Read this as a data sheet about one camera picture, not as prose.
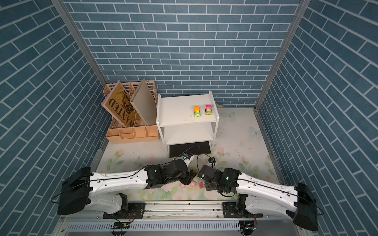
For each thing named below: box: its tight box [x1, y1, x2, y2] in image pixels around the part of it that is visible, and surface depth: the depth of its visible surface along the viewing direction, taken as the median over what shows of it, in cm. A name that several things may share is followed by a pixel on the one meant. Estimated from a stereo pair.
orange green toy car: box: [193, 106, 202, 118], surface depth 71 cm
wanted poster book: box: [100, 80, 135, 128], surface depth 95 cm
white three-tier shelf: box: [156, 90, 220, 158], surface depth 75 cm
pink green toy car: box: [204, 104, 213, 116], surface depth 71 cm
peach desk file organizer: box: [103, 81, 160, 144], surface depth 100 cm
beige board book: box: [129, 78, 158, 126], surface depth 101 cm
